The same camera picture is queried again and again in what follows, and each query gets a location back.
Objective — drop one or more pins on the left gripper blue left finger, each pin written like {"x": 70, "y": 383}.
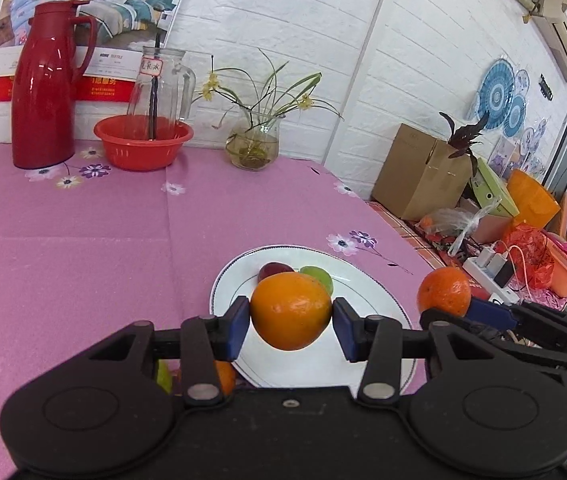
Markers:
{"x": 236, "y": 323}

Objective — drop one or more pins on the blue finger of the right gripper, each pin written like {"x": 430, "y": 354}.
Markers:
{"x": 498, "y": 316}

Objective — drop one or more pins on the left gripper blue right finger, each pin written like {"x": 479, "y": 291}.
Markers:
{"x": 348, "y": 326}

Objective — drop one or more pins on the large orange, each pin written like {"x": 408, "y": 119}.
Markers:
{"x": 290, "y": 310}

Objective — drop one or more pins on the mandarin with speckled skin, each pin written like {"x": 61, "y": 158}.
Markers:
{"x": 446, "y": 289}

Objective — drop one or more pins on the large green apple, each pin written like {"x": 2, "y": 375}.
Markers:
{"x": 164, "y": 377}

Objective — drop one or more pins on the mandarin with green stem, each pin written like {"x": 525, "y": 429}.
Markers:
{"x": 227, "y": 375}

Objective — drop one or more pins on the white ceramic plate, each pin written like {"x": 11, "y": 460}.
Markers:
{"x": 322, "y": 363}

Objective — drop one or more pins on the white power strip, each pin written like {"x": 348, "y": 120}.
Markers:
{"x": 493, "y": 271}

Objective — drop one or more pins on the small green apple on plate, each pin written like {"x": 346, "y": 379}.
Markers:
{"x": 319, "y": 275}

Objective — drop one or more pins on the small red apple on plate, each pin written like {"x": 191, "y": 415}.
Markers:
{"x": 273, "y": 268}

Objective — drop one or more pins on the red plastic bag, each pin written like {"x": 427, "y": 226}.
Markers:
{"x": 528, "y": 251}

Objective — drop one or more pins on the plaid cloth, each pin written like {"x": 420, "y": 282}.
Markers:
{"x": 414, "y": 240}

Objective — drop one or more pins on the clear plastic bag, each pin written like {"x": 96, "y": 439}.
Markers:
{"x": 458, "y": 223}

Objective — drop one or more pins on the orange plastic bin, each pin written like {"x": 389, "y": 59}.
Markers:
{"x": 535, "y": 204}

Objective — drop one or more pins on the green box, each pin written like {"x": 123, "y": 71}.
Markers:
{"x": 489, "y": 190}

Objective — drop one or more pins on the brown cardboard box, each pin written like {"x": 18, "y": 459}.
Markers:
{"x": 419, "y": 176}

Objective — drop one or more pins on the glass vase with plant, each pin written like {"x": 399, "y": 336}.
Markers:
{"x": 253, "y": 141}

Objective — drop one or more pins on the dark purple leaf plant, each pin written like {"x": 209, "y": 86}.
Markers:
{"x": 462, "y": 138}

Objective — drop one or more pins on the pink floral tablecloth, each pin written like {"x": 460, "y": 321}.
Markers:
{"x": 88, "y": 248}

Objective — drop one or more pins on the red plastic basket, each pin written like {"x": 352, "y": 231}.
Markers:
{"x": 128, "y": 146}

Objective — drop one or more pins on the blue paper fan decorations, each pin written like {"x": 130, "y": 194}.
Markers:
{"x": 504, "y": 93}

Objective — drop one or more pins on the black straw in pitcher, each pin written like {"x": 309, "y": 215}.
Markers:
{"x": 153, "y": 101}

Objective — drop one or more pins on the clear glass pitcher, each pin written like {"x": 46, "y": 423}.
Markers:
{"x": 176, "y": 88}

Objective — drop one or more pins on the red thermos jug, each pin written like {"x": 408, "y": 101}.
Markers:
{"x": 56, "y": 55}

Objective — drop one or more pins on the bedding wall poster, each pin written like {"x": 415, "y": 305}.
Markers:
{"x": 118, "y": 29}

